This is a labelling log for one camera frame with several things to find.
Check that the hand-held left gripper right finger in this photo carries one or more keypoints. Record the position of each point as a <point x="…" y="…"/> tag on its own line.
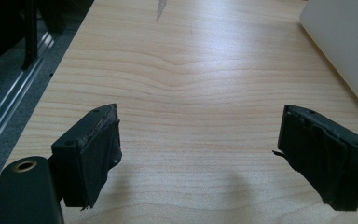
<point x="320" y="155"/>

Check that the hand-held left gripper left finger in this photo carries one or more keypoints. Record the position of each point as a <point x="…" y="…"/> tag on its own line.
<point x="87" y="155"/>

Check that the white flat box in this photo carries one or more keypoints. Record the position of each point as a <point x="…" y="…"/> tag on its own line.
<point x="345" y="40"/>

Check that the black stand leg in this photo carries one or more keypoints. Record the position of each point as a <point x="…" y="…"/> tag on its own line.
<point x="31" y="31"/>

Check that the metal floor rail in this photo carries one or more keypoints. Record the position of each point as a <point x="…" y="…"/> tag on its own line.
<point x="11" y="99"/>

